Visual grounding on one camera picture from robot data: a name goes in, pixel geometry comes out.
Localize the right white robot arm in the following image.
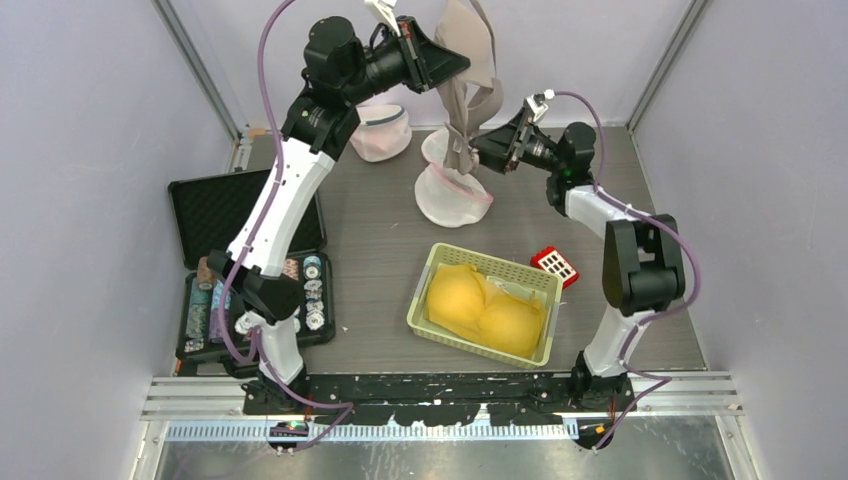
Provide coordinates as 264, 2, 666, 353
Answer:
470, 108, 685, 411

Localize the red toy block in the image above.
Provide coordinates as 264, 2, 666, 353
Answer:
530, 245, 580, 289

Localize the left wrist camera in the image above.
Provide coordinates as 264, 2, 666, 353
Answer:
363, 0, 401, 37

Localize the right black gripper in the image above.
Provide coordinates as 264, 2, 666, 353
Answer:
470, 107, 566, 175

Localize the purple poker chip stack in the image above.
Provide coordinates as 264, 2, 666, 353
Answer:
208, 281, 232, 344

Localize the taupe bra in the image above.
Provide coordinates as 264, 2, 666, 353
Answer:
435, 1, 504, 174

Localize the black poker chip case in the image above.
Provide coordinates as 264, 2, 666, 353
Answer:
167, 169, 336, 364

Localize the white grey-zipper laundry bag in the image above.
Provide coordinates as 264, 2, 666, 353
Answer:
349, 104, 412, 163

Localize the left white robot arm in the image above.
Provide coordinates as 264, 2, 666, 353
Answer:
208, 16, 471, 414

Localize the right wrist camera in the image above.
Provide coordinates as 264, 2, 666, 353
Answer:
525, 89, 556, 124

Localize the green plastic basket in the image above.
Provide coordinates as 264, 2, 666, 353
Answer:
407, 243, 562, 369

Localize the brown poker chip stack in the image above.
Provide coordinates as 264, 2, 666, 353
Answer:
196, 256, 217, 291

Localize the yellow bra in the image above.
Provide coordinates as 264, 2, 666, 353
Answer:
425, 264, 547, 358

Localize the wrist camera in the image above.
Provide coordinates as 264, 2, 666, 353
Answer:
363, 0, 401, 37
525, 89, 556, 124

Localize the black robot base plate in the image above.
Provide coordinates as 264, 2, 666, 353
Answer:
241, 372, 634, 427

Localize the white pink-zipper laundry bag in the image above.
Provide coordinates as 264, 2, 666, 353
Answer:
413, 128, 494, 228

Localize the teal poker chip stack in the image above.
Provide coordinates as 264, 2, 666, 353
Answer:
185, 279, 211, 340

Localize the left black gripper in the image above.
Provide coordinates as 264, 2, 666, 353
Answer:
343, 16, 471, 107

